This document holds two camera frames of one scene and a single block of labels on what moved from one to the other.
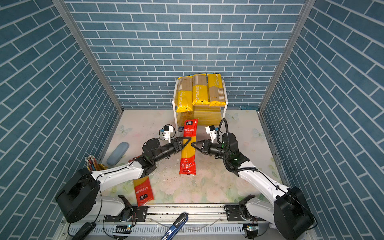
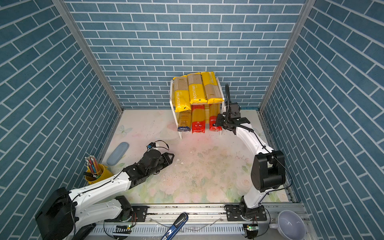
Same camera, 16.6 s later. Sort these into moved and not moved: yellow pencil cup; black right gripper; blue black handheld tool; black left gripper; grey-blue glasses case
Moved: black left gripper; black right gripper
Not moved: yellow pencil cup; blue black handheld tool; grey-blue glasses case
